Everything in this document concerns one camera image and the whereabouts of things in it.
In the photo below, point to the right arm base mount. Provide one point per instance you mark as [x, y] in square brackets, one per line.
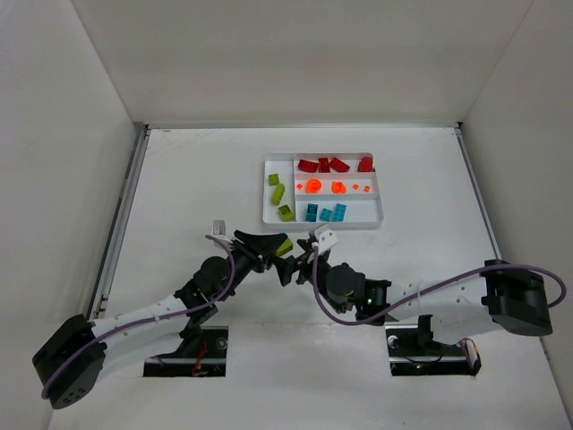
[414, 352]

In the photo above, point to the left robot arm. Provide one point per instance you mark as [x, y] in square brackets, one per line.
[82, 352]

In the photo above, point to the lime curved lego brick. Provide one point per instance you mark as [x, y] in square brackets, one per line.
[285, 213]

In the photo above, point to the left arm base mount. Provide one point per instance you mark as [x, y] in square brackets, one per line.
[202, 355]

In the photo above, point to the red sloped lego brick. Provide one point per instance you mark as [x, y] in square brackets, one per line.
[339, 165]

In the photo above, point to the orange ring lego piece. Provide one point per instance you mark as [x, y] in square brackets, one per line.
[313, 186]

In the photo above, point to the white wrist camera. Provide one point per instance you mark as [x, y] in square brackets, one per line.
[325, 238]
[218, 230]

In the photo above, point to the red round top lego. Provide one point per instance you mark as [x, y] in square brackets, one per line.
[365, 165]

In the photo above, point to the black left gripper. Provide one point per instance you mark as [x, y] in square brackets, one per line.
[250, 254]

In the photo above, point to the long lime green lego brick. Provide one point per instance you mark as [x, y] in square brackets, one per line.
[278, 194]

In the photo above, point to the orange curved lego piece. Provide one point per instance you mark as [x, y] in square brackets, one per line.
[338, 187]

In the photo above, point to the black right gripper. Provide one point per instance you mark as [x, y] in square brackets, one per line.
[303, 265]

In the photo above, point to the red curved lego brick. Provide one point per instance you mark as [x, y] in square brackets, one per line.
[308, 166]

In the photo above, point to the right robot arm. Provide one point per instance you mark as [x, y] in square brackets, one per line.
[496, 296]

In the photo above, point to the teal square lego brick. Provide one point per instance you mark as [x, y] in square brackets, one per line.
[326, 215]

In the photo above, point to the lime sloped lego brick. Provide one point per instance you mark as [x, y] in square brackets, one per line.
[285, 248]

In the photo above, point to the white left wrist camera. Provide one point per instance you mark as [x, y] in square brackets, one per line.
[218, 230]

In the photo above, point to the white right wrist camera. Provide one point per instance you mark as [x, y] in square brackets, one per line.
[325, 238]

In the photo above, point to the teal curved lego brick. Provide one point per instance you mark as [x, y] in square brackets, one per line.
[311, 212]

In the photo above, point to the white compartment tray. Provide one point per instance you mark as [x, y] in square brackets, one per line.
[364, 210]

